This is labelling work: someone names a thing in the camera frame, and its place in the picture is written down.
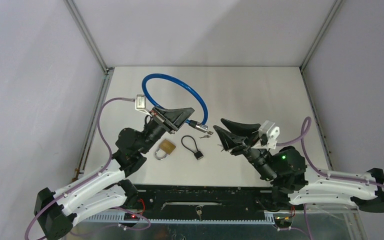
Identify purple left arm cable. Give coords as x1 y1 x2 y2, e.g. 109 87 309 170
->
24 96 152 240

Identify blue lock silver keys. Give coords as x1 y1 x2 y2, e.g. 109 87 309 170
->
199 131 214 139

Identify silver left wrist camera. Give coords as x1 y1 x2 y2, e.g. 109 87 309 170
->
134 94 147 111

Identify black cable lock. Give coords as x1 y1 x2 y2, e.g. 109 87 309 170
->
180 135 204 161

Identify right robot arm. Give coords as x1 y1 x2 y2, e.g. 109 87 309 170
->
213 118 384 213

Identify brass padlock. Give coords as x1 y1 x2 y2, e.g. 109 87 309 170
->
153 139 176 161

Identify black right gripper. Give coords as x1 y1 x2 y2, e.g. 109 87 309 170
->
212 119 278 182

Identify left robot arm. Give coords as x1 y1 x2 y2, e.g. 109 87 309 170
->
33 106 195 240

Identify padlock key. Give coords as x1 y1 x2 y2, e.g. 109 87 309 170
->
195 205 203 222

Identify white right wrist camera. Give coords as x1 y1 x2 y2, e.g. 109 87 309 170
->
251 120 280 150

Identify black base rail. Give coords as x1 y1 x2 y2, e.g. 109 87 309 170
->
107 184 299 223

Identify blue cable lock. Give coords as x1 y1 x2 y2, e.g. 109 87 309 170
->
141 73 211 134

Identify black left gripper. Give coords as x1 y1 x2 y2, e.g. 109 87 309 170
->
138 105 194 155

